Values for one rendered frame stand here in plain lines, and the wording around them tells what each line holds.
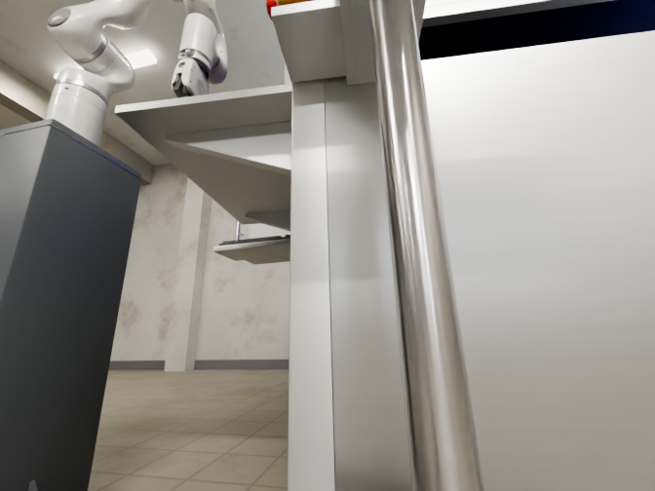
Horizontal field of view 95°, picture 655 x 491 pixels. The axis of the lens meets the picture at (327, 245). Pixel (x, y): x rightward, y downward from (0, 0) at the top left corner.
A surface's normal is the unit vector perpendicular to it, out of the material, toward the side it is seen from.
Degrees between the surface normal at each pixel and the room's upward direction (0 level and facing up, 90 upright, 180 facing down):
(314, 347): 90
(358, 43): 180
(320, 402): 90
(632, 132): 90
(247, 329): 90
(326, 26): 180
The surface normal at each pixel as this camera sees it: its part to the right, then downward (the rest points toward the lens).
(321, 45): 0.03, 0.96
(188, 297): -0.22, -0.28
